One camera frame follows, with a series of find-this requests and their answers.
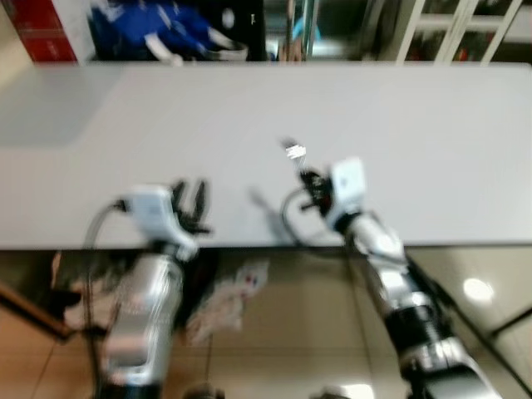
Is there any white patterned cloth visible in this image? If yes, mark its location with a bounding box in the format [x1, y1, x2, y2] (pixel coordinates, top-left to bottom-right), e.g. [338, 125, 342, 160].
[186, 260, 272, 347]

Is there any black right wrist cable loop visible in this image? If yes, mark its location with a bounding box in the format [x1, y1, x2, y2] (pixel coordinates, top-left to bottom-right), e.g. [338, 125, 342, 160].
[280, 186, 352, 250]

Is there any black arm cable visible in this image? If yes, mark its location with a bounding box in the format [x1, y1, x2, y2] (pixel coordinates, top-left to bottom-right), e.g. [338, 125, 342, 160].
[406, 256, 532, 399]
[81, 198, 134, 393]

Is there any red cardboard box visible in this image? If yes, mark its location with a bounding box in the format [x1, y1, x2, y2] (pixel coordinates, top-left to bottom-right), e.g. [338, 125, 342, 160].
[8, 0, 81, 64]

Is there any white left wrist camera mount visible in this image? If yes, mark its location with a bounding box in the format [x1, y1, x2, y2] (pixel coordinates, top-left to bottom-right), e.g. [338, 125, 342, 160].
[123, 184, 200, 260]

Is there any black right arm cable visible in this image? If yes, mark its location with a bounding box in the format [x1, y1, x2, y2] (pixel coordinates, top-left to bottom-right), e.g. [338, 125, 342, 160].
[406, 256, 532, 399]

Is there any silver metal utensil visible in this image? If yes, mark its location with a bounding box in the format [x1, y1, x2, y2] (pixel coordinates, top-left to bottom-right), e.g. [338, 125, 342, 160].
[280, 138, 309, 172]

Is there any white glass door cabinet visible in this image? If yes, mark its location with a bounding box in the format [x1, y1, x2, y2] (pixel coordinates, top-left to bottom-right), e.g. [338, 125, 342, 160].
[389, 0, 532, 65]

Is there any pink cloth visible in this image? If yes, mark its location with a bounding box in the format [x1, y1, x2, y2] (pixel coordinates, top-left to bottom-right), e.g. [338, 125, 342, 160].
[48, 252, 119, 332]

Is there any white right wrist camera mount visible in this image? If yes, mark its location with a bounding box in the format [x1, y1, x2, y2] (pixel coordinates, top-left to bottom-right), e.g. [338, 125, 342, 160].
[327, 156, 368, 231]

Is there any black table leg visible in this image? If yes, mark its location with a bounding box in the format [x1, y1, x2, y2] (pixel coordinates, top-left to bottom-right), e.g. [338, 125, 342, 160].
[489, 307, 532, 339]

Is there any blue fabric bag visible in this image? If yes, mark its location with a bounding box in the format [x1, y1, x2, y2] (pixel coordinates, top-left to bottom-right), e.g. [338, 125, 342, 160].
[86, 0, 219, 64]

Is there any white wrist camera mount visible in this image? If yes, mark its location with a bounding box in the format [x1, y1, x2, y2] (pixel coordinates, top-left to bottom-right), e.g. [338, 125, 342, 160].
[123, 184, 200, 260]
[327, 156, 368, 231]

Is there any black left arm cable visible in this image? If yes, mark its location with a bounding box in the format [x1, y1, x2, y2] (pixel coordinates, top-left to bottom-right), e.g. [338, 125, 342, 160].
[81, 198, 134, 393]

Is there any silver metal bowl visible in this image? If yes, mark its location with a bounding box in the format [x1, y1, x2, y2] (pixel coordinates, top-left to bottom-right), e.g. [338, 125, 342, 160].
[203, 37, 251, 62]

